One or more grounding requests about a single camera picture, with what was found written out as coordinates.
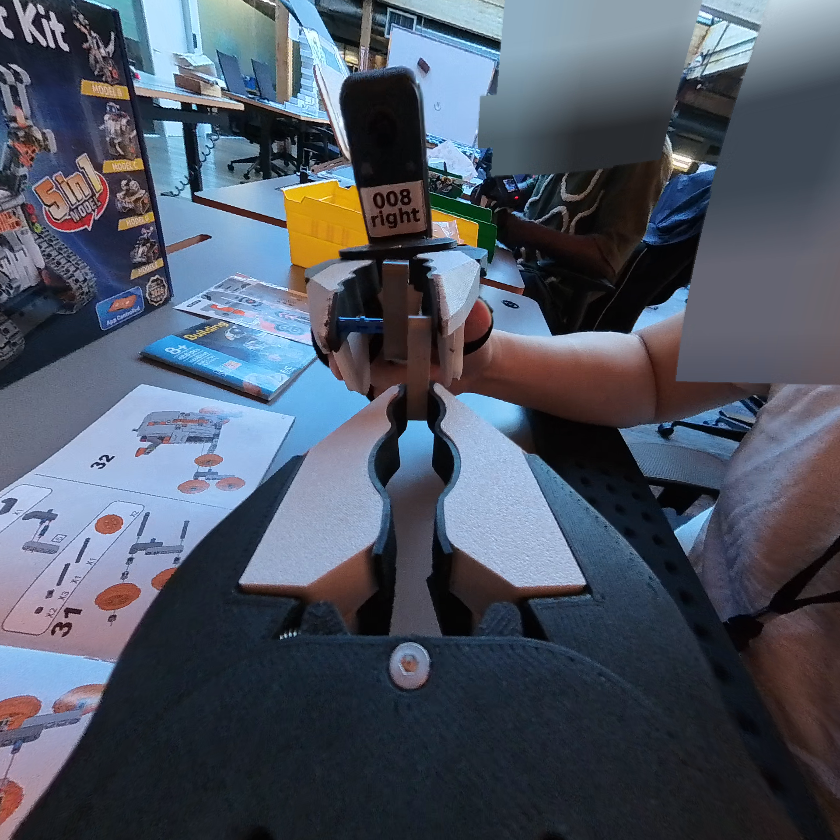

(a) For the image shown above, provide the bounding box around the black office chair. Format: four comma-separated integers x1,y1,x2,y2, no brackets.
623,394,770,519

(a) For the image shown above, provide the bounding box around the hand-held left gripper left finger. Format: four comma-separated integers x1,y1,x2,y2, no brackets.
239,384,403,635

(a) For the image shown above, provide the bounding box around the person's right forearm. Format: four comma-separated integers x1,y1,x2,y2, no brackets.
499,314,770,429

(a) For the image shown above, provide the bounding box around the robot kit box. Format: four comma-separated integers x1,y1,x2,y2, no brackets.
0,0,175,389

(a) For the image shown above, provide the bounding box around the printed leaflet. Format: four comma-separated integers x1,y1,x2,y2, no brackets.
172,276,315,347

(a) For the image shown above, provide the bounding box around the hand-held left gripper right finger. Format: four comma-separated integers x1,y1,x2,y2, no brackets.
430,384,587,635

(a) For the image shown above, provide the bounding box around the cardboard box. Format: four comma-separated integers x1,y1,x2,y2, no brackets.
172,52,224,98

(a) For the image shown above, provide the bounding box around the black strap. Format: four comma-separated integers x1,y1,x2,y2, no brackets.
722,538,840,652

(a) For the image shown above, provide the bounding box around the wooden background table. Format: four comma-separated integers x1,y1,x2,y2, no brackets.
134,75,332,198

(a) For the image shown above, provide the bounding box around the whiteboard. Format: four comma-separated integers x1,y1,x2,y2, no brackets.
386,25,500,152

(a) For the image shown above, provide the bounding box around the person's right hand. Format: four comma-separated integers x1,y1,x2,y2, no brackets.
328,298,503,403

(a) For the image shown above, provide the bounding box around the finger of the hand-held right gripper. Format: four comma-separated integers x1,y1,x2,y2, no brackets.
420,252,488,385
307,257,372,396

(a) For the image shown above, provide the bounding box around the open instruction booklet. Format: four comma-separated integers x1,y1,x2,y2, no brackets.
0,384,296,840

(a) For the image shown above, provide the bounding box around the small blue booklet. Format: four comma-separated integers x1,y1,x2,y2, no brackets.
140,319,320,403

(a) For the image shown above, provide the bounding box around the yellow storage bin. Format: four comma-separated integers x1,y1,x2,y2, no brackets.
281,180,480,270

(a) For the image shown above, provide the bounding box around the green storage bin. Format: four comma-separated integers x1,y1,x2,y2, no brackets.
427,192,500,263

